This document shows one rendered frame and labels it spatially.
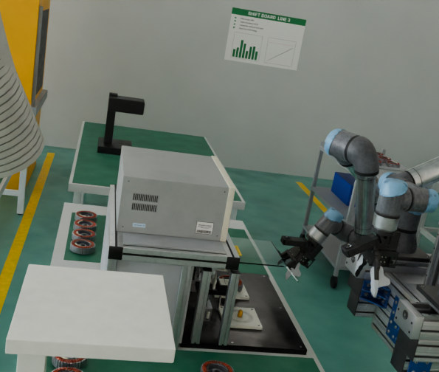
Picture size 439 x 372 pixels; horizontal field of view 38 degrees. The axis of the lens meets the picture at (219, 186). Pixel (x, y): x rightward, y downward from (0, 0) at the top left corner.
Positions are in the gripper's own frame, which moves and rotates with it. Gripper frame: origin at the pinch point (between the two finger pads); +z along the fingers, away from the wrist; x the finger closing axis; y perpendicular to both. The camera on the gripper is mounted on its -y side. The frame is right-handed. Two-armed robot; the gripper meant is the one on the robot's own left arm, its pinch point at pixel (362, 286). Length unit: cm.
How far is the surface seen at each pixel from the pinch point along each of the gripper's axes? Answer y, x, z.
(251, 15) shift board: 90, 575, -69
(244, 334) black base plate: -24, 33, 38
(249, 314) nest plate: -19, 47, 37
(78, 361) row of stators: -84, 9, 37
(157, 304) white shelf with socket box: -69, -31, -6
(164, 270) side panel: -59, 26, 11
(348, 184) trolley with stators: 123, 290, 44
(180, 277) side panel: -53, 25, 13
